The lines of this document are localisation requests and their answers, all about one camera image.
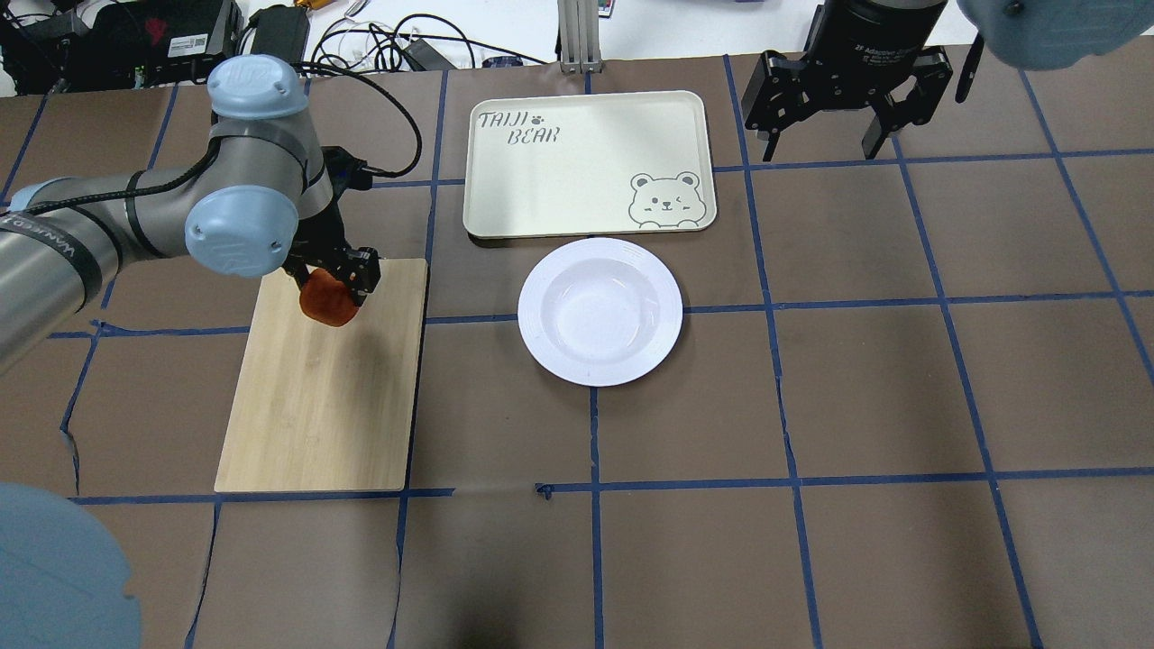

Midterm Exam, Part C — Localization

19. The cream bear tray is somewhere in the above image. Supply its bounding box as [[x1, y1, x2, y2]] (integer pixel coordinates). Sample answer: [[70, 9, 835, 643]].
[[463, 90, 717, 240]]

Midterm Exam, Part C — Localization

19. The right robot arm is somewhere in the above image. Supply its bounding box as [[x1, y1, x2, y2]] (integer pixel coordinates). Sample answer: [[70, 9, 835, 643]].
[[739, 1, 1153, 161]]

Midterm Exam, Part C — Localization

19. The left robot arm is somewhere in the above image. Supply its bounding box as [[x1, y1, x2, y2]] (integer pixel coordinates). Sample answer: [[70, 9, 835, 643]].
[[1, 54, 380, 370]]

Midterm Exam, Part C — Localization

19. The orange fruit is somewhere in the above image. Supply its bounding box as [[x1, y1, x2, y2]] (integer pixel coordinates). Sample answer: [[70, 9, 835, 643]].
[[299, 268, 362, 328]]

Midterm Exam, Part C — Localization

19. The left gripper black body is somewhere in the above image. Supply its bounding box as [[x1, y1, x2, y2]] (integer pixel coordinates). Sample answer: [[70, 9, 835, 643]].
[[289, 146, 372, 271]]

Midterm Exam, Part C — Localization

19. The aluminium frame post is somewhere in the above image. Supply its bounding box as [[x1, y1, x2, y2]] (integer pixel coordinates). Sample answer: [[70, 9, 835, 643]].
[[556, 0, 604, 75]]

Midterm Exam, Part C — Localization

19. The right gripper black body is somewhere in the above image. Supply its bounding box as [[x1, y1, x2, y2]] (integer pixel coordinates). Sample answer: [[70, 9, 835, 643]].
[[741, 1, 953, 132]]

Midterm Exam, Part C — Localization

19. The wooden cutting board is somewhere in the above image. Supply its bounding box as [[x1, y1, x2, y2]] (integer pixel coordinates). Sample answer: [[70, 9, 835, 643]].
[[215, 259, 428, 494]]

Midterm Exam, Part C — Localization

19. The black power brick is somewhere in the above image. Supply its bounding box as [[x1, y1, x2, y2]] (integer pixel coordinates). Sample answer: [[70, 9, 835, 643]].
[[247, 5, 309, 65]]

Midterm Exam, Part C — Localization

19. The white round plate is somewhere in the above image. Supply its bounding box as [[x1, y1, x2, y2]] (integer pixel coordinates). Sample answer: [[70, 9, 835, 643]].
[[517, 237, 684, 388]]

